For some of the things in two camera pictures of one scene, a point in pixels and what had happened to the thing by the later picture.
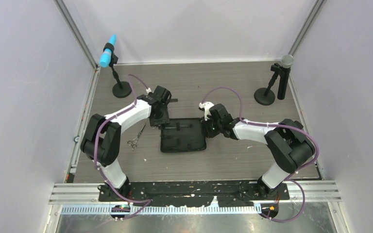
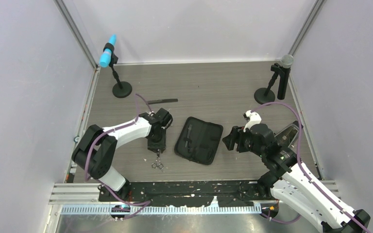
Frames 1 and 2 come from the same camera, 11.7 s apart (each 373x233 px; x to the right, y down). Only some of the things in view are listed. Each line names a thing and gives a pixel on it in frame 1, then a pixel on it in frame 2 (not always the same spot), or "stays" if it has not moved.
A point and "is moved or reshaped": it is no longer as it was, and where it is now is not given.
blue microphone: [105, 58] stays
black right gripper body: [212, 128] -> [245, 143]
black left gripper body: [162, 117] -> [158, 141]
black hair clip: [190, 126] -> [188, 140]
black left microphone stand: [123, 89] stays
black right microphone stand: [265, 96] stays
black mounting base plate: [194, 193] stays
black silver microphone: [287, 61] stays
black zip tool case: [183, 134] is moved or reshaped
